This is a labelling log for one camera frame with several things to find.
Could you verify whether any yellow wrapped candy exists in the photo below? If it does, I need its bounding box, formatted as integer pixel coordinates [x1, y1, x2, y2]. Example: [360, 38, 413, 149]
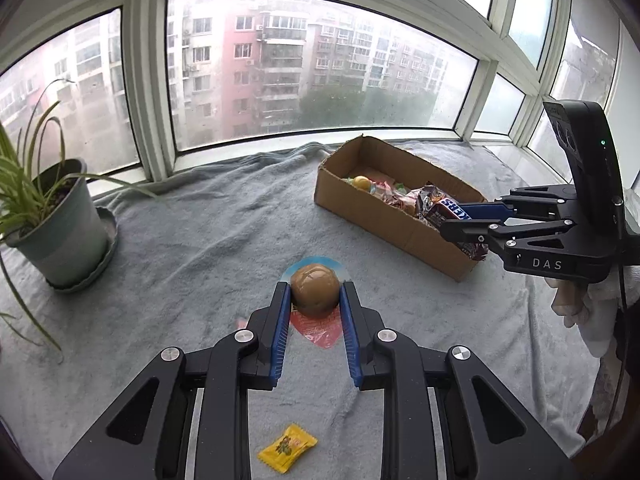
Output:
[258, 424, 318, 474]

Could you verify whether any black cable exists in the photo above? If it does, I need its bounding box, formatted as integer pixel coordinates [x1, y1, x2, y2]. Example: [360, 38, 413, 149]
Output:
[598, 259, 632, 430]

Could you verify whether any grey fleece blanket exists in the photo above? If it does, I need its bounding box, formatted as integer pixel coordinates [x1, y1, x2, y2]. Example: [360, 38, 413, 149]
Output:
[1, 143, 599, 478]

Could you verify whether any yellow ball candy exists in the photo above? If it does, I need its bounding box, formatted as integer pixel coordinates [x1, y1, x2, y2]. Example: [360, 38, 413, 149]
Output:
[352, 176, 372, 193]

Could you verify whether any red clear snack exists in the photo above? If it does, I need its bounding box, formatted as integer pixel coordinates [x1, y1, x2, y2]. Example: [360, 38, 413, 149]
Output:
[371, 182, 419, 217]

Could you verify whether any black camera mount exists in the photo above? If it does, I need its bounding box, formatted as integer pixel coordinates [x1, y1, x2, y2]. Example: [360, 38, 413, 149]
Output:
[544, 100, 623, 235]

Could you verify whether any brown ball candy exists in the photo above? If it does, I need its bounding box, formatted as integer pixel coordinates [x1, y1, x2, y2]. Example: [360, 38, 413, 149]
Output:
[280, 256, 349, 350]

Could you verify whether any Snickers bar Chinese label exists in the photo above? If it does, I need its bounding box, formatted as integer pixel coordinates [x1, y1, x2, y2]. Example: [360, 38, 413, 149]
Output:
[456, 242, 488, 261]

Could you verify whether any Snickers bar English label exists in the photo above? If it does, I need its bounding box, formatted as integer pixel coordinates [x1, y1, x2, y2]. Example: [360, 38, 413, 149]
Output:
[416, 184, 472, 228]

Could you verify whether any brown cardboard box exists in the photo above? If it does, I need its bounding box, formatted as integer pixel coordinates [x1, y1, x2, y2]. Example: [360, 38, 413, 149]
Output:
[314, 136, 485, 282]

